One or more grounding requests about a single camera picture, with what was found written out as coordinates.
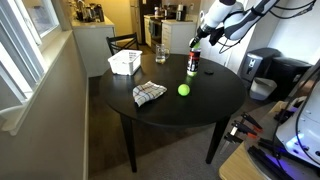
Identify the black metal bars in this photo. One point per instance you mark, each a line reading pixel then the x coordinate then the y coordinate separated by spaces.
pixel 266 160

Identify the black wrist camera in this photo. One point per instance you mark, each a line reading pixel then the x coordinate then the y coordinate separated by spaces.
pixel 216 35

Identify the black round can lid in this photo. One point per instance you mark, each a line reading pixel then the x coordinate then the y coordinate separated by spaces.
pixel 209 71

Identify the white drawer cabinet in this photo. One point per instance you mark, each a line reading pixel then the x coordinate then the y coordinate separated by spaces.
pixel 178 36

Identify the black kitchen trash can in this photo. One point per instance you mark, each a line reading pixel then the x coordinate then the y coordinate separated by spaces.
pixel 258 63

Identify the white plastic basket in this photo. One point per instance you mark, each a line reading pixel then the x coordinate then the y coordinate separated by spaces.
pixel 125 62

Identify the clear glass mug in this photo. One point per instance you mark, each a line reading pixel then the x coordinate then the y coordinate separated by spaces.
pixel 161 54

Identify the white kitchen counter cabinet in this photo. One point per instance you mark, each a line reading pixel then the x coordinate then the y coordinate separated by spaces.
pixel 91 46

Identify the black coffee maker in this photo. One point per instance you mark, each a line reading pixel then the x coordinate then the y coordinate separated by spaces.
pixel 180 12

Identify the black orange bar clamp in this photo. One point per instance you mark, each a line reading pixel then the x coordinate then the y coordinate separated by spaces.
pixel 245 129
pixel 251 120

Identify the black storage box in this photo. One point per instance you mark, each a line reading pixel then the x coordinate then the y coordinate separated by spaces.
pixel 287 77

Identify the black round dining table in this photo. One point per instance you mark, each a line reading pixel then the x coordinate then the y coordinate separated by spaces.
pixel 173 106

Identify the grey round mounting plate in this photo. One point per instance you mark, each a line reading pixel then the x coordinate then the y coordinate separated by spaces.
pixel 266 133

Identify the light wooden robot table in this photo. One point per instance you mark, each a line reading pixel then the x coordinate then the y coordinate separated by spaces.
pixel 235 166

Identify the white door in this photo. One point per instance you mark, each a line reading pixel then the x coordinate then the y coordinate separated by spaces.
pixel 213 55

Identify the plaid checkered dish cloth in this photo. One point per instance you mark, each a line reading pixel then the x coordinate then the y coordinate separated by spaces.
pixel 147 93

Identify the black kitchen stove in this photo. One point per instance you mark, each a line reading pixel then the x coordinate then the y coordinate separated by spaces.
pixel 155 30

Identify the dark countertop appliances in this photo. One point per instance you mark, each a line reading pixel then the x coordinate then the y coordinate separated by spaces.
pixel 88 11

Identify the dark can with red band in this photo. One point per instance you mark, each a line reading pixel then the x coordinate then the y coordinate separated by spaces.
pixel 194 63

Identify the white window frame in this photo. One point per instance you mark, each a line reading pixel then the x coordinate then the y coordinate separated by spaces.
pixel 23 63

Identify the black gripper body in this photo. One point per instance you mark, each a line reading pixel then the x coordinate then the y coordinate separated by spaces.
pixel 201 33

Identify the black wooden chair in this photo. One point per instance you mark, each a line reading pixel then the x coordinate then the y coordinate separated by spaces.
pixel 122 41

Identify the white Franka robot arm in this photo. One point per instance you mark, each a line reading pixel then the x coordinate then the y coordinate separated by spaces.
pixel 240 20

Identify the small white waste bin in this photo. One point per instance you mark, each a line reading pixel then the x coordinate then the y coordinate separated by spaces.
pixel 262 88

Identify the green tennis ball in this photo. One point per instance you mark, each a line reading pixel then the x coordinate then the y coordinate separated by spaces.
pixel 183 89
pixel 197 45

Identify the black silver bar clamp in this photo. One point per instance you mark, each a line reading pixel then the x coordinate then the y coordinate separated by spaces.
pixel 231 139

